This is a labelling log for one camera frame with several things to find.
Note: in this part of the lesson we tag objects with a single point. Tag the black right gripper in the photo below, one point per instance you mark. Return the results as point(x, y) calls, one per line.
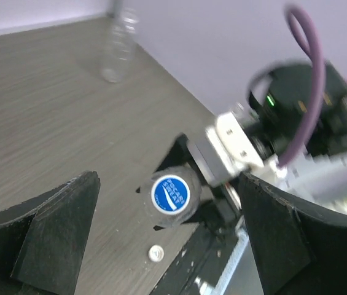
point(223, 212)

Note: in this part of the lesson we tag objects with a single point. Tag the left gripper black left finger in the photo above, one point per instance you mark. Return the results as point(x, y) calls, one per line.
point(43, 240)

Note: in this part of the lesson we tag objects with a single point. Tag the blue and white bottle cap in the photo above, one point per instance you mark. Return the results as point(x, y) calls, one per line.
point(170, 194)

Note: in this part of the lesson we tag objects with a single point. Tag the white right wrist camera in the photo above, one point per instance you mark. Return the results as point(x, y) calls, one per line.
point(236, 152)

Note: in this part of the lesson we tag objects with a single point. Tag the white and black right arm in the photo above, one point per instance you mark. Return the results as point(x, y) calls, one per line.
point(304, 112)

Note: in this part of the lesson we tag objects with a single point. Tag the white bottle cap, upturned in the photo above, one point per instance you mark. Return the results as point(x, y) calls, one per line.
point(156, 253)

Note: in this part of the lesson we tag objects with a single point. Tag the white slotted cable duct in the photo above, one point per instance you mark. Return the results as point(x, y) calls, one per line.
point(232, 263)

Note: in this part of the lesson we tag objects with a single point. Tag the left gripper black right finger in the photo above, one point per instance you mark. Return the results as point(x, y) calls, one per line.
point(299, 247)

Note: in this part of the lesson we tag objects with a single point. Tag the clear plastic bottle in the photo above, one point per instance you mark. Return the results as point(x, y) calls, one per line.
point(120, 46)
point(166, 221)

